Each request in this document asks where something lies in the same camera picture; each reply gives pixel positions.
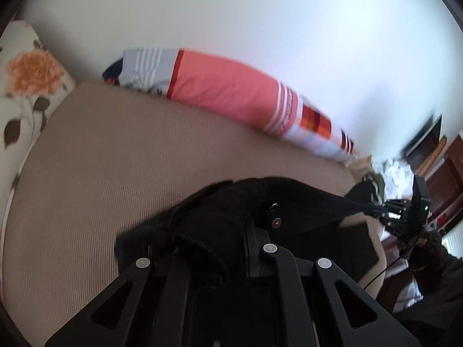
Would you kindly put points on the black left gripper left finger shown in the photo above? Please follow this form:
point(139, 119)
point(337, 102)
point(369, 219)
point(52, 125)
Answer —
point(149, 304)

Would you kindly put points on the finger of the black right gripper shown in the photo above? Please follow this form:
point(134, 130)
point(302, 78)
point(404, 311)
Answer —
point(398, 207)
point(396, 227)

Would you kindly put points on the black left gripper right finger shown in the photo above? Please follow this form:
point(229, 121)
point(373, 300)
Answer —
point(303, 303)

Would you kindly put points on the black denim pants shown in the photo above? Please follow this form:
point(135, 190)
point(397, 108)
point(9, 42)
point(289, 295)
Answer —
point(217, 222)

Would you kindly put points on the person right hand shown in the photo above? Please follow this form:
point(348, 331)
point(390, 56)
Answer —
point(429, 258)

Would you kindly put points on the striped dark cloth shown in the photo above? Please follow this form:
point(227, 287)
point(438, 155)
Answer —
point(376, 186)

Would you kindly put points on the brown wooden cabinet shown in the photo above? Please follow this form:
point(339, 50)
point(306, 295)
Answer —
point(439, 161)

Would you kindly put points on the pink checkered long pillow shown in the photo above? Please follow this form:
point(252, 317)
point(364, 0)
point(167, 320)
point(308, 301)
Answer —
point(234, 90)

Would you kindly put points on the floral white pillow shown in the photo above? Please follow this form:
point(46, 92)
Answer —
point(33, 85)

